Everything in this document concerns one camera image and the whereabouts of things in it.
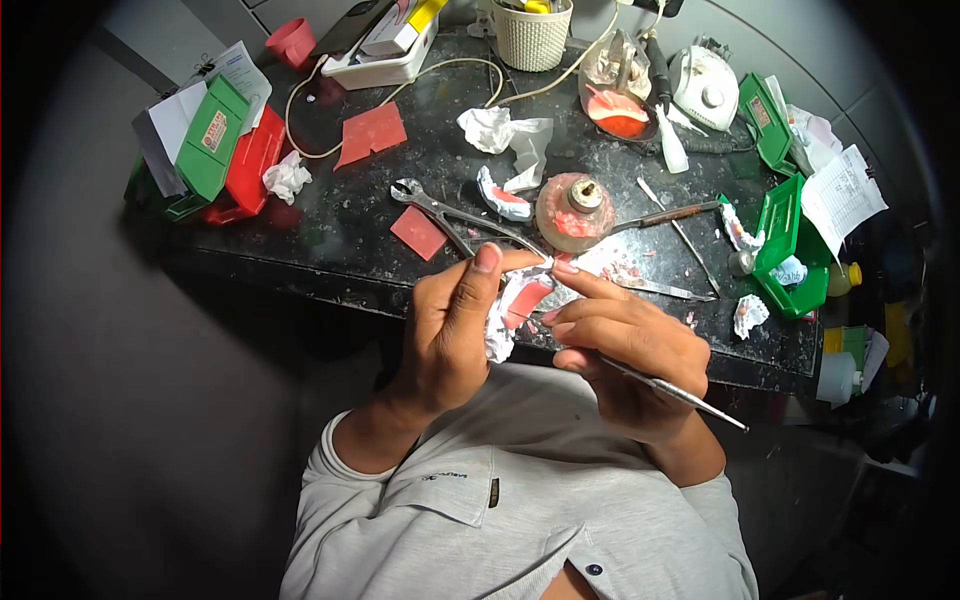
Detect person's right hand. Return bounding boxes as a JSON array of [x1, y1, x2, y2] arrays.
[[540, 257, 711, 445]]

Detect person's left hand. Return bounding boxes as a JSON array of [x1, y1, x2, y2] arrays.
[[396, 242, 554, 417]]

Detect person's left thumb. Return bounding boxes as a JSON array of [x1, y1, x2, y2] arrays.
[[450, 242, 504, 324]]

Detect person's right ring finger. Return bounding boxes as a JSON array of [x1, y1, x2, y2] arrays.
[[553, 257, 646, 305]]

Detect person's left index finger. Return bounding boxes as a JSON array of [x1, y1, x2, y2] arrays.
[[416, 243, 554, 294]]

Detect person's right index finger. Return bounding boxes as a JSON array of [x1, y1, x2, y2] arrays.
[[551, 322, 609, 348]]

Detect person's right thumb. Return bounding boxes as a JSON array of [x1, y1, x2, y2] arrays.
[[552, 347, 605, 374]]

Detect person's right middle finger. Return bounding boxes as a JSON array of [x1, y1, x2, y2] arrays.
[[540, 298, 639, 327]]

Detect plaster cast with pink wax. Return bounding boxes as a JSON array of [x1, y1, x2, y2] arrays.
[[477, 165, 535, 224], [483, 258, 560, 366]]

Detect thin metal carving tool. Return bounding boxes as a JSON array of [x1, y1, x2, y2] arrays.
[[525, 316, 751, 434]]

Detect pile of pink wax scraps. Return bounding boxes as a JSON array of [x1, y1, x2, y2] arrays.
[[592, 251, 657, 290]]

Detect glass spirit lamp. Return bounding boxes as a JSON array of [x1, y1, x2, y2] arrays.
[[534, 172, 618, 255]]

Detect flat metal spatula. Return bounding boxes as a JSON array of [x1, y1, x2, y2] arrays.
[[600, 273, 719, 303]]

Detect small pink wax sheet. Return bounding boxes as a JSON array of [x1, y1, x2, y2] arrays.
[[389, 205, 450, 262]]

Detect thin metal instrument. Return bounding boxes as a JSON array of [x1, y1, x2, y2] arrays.
[[636, 177, 723, 299]]

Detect steel pliers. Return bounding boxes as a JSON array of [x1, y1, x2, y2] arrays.
[[390, 177, 552, 261]]

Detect large crumpled white tissue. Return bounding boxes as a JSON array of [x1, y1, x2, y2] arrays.
[[456, 106, 556, 195]]

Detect plaster cast with teeth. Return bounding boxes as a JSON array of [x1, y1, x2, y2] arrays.
[[718, 196, 768, 254]]

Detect white plastic spatula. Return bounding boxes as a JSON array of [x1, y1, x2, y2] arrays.
[[654, 102, 690, 175]]

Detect small white plaster cast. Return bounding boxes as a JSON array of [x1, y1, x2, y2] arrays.
[[732, 294, 771, 341]]

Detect glass bowl with pink wax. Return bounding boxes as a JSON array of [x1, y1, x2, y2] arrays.
[[576, 30, 661, 144]]

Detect large pink wax sheet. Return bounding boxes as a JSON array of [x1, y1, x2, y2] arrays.
[[333, 101, 409, 172]]

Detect person's body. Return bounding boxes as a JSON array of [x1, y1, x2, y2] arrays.
[[279, 363, 760, 600]]

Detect plaster cast with blue writing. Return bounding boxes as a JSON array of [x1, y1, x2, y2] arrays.
[[771, 255, 810, 288]]

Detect open green plastic box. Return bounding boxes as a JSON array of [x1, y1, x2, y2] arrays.
[[752, 174, 834, 322]]

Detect black handpiece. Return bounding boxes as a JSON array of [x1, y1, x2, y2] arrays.
[[643, 33, 674, 114]]

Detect small crumpled white tissue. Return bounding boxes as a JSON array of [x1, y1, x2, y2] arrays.
[[261, 150, 314, 207]]

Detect white micromotor unit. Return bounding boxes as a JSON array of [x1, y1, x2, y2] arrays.
[[667, 43, 741, 134]]

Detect white woven basket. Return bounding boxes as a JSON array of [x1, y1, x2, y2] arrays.
[[491, 0, 575, 73]]

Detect white plastic tray box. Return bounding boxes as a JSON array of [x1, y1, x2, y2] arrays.
[[321, 15, 441, 91]]

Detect green box with label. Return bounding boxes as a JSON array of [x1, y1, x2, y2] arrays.
[[737, 72, 796, 178], [165, 72, 252, 222]]

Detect yellow bottle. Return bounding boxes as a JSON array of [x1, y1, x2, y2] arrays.
[[827, 261, 864, 298]]

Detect yellow and green box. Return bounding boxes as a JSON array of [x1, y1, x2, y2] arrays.
[[822, 326, 867, 369]]

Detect red plastic box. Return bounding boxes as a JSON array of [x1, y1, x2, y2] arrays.
[[201, 105, 288, 228]]

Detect white bottle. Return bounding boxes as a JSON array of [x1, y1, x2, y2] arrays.
[[816, 351, 864, 406]]

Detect printed paper slip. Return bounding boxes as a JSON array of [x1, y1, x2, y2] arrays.
[[800, 144, 890, 260]]

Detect bundle of papers and bags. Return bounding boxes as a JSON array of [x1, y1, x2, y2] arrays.
[[765, 75, 845, 175]]

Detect white and yellow carton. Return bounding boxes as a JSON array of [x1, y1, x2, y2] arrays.
[[360, 0, 450, 57]]

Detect black smartphone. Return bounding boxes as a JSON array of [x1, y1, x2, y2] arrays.
[[311, 0, 396, 58]]

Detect red plastic cup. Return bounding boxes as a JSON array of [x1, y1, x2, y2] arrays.
[[264, 17, 318, 70]]

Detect printed paper with binder clip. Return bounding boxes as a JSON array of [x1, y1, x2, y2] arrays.
[[180, 41, 273, 136]]

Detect white and grey folded card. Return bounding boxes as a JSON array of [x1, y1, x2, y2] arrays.
[[132, 80, 209, 199]]

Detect wooden handled wax knife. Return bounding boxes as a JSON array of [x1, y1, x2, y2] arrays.
[[611, 199, 723, 235]]

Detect cream cable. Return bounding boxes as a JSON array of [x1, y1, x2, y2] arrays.
[[283, 3, 624, 161]]

